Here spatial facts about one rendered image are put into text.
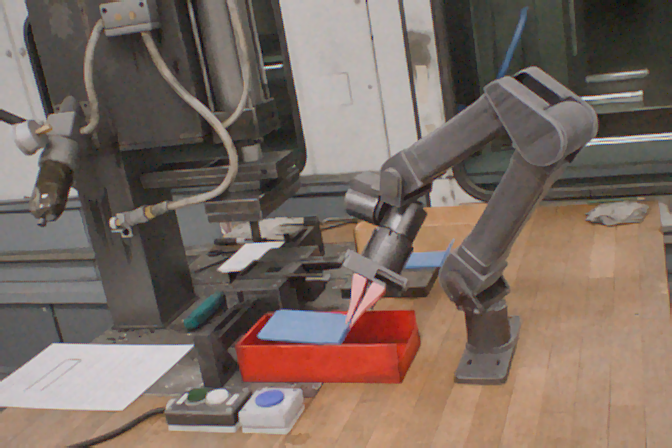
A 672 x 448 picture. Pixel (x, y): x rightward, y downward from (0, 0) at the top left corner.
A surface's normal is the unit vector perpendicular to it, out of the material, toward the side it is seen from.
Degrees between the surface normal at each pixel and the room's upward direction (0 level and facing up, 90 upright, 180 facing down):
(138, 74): 90
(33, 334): 90
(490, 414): 0
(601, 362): 0
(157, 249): 90
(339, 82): 90
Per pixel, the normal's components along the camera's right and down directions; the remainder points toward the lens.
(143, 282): -0.31, 0.33
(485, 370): -0.16, -0.94
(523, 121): -0.66, 0.33
